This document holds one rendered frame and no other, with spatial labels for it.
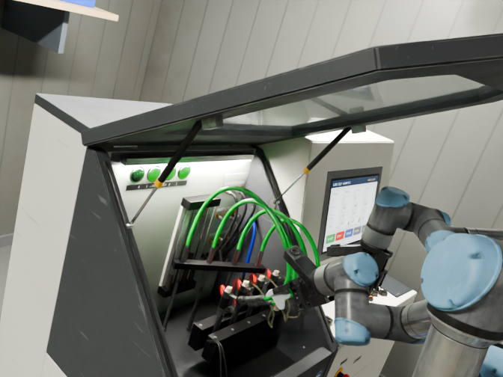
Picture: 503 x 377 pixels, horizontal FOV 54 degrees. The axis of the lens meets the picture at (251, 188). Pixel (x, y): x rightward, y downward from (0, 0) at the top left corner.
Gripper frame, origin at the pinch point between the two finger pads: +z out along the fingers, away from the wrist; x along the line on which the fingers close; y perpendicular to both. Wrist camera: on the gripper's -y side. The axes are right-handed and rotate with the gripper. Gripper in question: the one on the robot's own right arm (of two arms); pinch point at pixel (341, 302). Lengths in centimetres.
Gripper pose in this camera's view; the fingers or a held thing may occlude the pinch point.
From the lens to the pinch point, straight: 143.8
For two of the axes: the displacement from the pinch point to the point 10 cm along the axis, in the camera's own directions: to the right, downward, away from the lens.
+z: -2.9, 9.0, 3.2
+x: 6.2, -0.7, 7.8
